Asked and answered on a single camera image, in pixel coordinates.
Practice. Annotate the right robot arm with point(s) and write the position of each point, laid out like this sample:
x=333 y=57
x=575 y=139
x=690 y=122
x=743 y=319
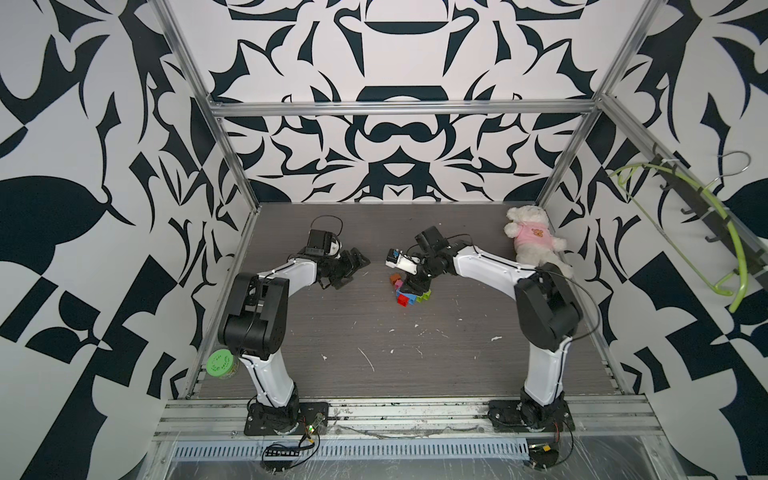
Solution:
x=548 y=310

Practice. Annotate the green clothes hanger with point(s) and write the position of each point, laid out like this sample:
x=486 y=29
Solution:
x=735 y=287

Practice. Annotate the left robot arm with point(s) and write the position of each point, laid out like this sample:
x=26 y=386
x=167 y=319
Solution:
x=254 y=322

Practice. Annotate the black connector box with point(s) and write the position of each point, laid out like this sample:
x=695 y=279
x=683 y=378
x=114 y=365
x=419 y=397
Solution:
x=278 y=458
x=542 y=456

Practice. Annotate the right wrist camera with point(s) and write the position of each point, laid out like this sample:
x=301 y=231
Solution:
x=398 y=259

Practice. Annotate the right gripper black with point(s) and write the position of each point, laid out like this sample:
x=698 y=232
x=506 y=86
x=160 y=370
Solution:
x=413 y=285

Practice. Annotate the black connector box left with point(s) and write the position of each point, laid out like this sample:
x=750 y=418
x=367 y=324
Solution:
x=278 y=458

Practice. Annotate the white teddy bear pink shirt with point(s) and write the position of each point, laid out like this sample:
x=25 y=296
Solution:
x=529 y=228

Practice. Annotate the black connector box right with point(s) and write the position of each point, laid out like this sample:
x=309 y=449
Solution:
x=542 y=456

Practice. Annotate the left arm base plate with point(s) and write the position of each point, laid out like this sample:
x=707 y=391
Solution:
x=293 y=418

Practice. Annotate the black wall hook rack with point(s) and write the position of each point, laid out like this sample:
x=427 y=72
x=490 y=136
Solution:
x=700 y=203

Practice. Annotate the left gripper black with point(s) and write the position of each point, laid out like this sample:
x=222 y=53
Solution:
x=351 y=267

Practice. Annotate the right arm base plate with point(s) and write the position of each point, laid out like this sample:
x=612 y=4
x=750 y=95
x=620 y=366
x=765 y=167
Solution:
x=527 y=415

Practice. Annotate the blue long lego brick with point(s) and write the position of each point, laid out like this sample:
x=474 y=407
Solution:
x=412 y=298

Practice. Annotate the lime green lego brick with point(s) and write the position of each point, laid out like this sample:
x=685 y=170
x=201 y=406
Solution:
x=425 y=295

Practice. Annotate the white vent grille strip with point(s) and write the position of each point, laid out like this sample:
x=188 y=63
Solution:
x=365 y=449

